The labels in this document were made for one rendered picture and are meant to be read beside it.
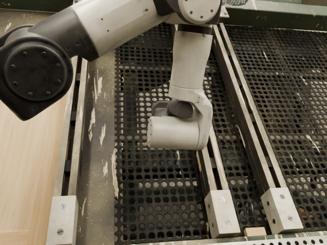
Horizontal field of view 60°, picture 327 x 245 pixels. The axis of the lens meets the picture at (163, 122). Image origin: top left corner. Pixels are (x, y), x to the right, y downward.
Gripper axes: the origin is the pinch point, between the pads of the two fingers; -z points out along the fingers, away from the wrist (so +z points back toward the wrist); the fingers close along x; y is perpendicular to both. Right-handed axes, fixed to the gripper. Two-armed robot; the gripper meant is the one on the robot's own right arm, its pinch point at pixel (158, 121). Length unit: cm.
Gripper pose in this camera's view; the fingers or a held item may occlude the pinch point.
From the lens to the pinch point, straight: 82.3
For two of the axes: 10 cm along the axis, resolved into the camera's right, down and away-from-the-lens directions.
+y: -9.8, -0.1, -2.0
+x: 0.3, -9.9, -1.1
